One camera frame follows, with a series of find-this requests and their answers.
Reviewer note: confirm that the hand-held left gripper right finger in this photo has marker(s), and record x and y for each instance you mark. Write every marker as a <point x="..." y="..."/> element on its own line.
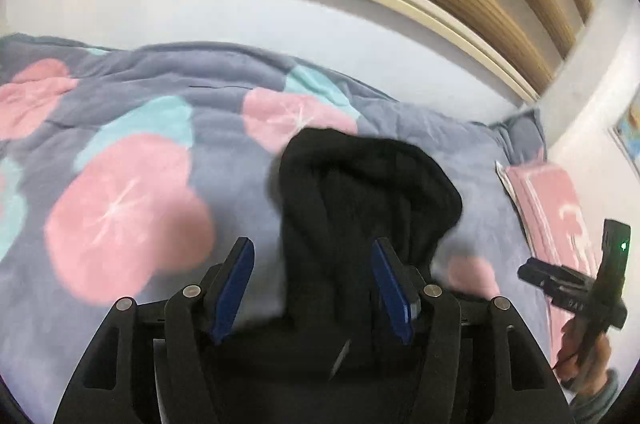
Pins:
<point x="392" y="296"/>

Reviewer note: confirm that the person's right forearm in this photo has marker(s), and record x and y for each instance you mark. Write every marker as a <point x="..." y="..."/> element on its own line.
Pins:
<point x="597" y="406"/>

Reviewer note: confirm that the wall poster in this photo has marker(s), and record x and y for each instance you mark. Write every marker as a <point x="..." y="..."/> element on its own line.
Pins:
<point x="629" y="138"/>

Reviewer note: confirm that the person's right hand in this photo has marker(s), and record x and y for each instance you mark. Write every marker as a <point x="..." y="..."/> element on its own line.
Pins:
<point x="597" y="369"/>

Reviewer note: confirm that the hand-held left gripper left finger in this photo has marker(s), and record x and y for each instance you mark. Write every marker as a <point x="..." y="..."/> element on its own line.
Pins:
<point x="232" y="291"/>

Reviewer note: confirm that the black hooded jacket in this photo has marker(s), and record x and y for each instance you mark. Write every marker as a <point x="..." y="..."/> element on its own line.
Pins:
<point x="350" y="194"/>

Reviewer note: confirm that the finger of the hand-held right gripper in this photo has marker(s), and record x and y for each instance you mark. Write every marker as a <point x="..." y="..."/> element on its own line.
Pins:
<point x="555" y="284"/>

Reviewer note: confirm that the pink pillow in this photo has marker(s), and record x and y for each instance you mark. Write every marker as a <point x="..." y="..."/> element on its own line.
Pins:
<point x="550" y="204"/>

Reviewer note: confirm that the grey floral blanket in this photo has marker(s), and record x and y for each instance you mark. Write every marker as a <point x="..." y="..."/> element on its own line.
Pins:
<point x="150" y="143"/>

